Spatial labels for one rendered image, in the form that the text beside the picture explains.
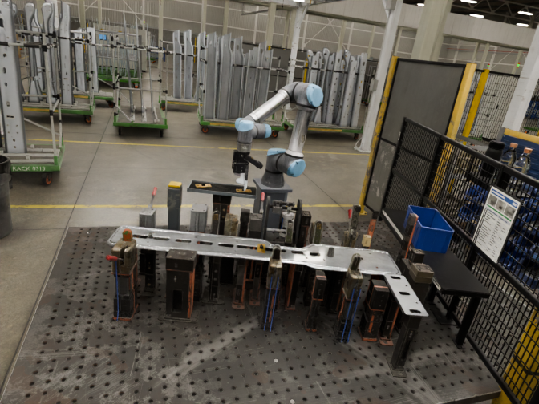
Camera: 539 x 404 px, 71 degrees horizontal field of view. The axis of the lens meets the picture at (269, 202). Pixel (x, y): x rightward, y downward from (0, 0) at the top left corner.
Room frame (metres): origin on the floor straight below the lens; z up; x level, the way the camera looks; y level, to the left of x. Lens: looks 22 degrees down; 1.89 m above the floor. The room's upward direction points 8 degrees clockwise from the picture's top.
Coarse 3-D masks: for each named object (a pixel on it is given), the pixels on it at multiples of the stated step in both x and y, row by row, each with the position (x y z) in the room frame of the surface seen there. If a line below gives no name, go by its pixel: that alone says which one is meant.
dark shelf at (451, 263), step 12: (396, 216) 2.19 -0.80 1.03; (396, 228) 2.02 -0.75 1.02; (432, 252) 1.75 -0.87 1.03; (432, 264) 1.63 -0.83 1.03; (444, 264) 1.65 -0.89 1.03; (456, 264) 1.66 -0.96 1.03; (444, 276) 1.53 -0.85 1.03; (456, 276) 1.54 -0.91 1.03; (468, 276) 1.56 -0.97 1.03; (444, 288) 1.42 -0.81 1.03; (456, 288) 1.44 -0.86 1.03; (468, 288) 1.45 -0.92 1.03; (480, 288) 1.46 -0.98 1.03
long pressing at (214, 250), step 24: (144, 240) 1.54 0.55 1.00; (168, 240) 1.57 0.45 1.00; (192, 240) 1.60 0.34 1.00; (216, 240) 1.63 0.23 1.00; (240, 240) 1.66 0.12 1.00; (264, 240) 1.69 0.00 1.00; (312, 264) 1.53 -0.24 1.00; (336, 264) 1.56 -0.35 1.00; (360, 264) 1.59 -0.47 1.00; (384, 264) 1.62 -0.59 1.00
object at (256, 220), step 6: (252, 216) 1.79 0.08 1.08; (258, 216) 1.81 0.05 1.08; (252, 222) 1.76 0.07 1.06; (258, 222) 1.76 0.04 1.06; (252, 228) 1.76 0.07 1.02; (258, 228) 1.77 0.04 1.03; (252, 234) 1.76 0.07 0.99; (258, 234) 1.77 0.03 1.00; (252, 264) 1.77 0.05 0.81; (252, 270) 1.77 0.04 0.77; (246, 276) 1.77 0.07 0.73; (252, 276) 1.77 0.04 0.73; (252, 282) 1.76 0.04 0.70
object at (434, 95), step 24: (408, 72) 4.46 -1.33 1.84; (432, 72) 4.09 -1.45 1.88; (456, 72) 3.78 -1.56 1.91; (384, 96) 4.75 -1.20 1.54; (408, 96) 4.35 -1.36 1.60; (432, 96) 3.99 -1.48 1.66; (456, 96) 3.68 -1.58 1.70; (384, 120) 4.68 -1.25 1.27; (432, 120) 3.90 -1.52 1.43; (456, 120) 3.60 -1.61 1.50; (384, 144) 4.58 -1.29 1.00; (432, 144) 3.82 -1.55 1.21; (384, 168) 4.46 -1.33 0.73; (408, 168) 4.07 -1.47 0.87; (408, 192) 3.98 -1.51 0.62; (432, 192) 3.61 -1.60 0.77
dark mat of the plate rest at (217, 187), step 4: (192, 184) 1.93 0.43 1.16; (212, 184) 1.97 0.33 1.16; (216, 184) 1.98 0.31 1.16; (220, 184) 1.99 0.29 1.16; (224, 184) 1.99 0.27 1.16; (196, 188) 1.88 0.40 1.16; (200, 188) 1.88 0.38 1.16; (204, 188) 1.89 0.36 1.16; (208, 188) 1.90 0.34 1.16; (212, 188) 1.91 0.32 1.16; (216, 188) 1.91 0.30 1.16; (220, 188) 1.92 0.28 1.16; (224, 188) 1.93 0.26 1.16; (228, 188) 1.94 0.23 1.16; (232, 188) 1.95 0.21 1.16; (236, 188) 1.96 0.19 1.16; (240, 188) 1.96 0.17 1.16; (248, 188) 1.98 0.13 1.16; (252, 188) 1.99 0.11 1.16; (232, 192) 1.89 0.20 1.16; (236, 192) 1.90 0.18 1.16; (240, 192) 1.90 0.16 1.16; (244, 192) 1.91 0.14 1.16; (248, 192) 1.92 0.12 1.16; (252, 192) 1.93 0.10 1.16
